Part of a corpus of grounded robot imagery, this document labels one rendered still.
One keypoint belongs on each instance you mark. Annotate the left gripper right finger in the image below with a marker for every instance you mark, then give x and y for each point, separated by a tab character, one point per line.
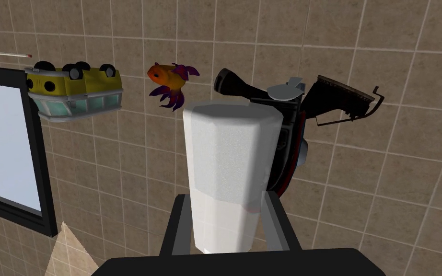
278	224

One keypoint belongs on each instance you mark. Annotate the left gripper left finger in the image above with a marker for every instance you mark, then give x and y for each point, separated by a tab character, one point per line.
178	226

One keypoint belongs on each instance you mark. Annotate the white paper towel roll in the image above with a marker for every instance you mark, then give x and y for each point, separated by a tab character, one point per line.
228	168

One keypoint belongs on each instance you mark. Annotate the black handheld vacuum cleaner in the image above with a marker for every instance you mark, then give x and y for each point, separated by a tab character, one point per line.
294	115

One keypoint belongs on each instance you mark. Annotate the orange toy goldfish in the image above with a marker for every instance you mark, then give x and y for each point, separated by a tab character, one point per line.
169	84

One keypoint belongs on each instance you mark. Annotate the yellow toy van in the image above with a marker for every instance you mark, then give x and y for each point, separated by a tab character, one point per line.
76	92

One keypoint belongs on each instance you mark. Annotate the black-framed mirror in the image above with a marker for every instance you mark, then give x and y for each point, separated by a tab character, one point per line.
10	149

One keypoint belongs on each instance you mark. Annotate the red-tipped matchstick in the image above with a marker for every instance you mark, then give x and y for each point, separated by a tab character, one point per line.
9	54

